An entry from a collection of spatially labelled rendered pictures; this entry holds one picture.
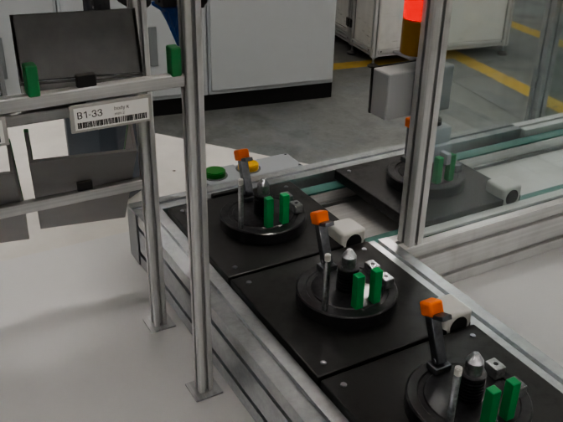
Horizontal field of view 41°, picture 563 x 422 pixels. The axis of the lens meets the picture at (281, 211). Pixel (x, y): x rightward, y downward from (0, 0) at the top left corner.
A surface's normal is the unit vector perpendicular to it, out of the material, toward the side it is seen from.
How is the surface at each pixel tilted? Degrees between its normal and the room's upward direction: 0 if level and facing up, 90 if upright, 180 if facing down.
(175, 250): 0
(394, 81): 90
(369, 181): 0
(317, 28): 90
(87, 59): 65
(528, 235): 90
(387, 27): 90
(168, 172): 0
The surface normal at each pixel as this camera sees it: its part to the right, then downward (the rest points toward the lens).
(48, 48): 0.31, 0.04
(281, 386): 0.02, -0.88
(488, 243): 0.49, 0.42
